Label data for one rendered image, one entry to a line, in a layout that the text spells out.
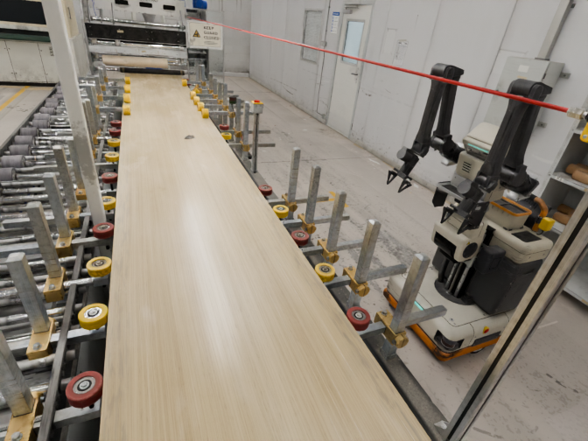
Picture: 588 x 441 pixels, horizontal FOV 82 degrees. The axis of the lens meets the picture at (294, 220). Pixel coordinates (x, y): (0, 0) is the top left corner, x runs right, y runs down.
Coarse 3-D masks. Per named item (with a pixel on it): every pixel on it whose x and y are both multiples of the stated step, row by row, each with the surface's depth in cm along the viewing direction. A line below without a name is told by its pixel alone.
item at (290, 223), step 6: (318, 216) 185; (324, 216) 186; (330, 216) 187; (342, 216) 188; (348, 216) 190; (282, 222) 176; (288, 222) 176; (294, 222) 177; (300, 222) 179; (318, 222) 184; (324, 222) 185
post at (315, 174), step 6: (312, 168) 162; (318, 168) 161; (312, 174) 163; (318, 174) 163; (312, 180) 164; (318, 180) 165; (312, 186) 165; (312, 192) 167; (312, 198) 168; (306, 204) 173; (312, 204) 170; (306, 210) 174; (312, 210) 172; (306, 216) 175; (312, 216) 174; (306, 222) 176; (312, 222) 177
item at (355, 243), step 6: (354, 240) 169; (360, 240) 169; (318, 246) 161; (342, 246) 164; (348, 246) 165; (354, 246) 167; (360, 246) 169; (306, 252) 157; (312, 252) 158; (318, 252) 160
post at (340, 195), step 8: (336, 192) 144; (344, 192) 142; (336, 200) 145; (344, 200) 144; (336, 208) 145; (336, 216) 147; (336, 224) 149; (328, 232) 155; (336, 232) 152; (328, 240) 155; (336, 240) 154; (328, 248) 156
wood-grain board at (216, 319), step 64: (128, 128) 259; (192, 128) 275; (128, 192) 171; (192, 192) 178; (256, 192) 185; (128, 256) 128; (192, 256) 132; (256, 256) 136; (128, 320) 102; (192, 320) 105; (256, 320) 107; (320, 320) 110; (128, 384) 85; (192, 384) 87; (256, 384) 89; (320, 384) 90; (384, 384) 92
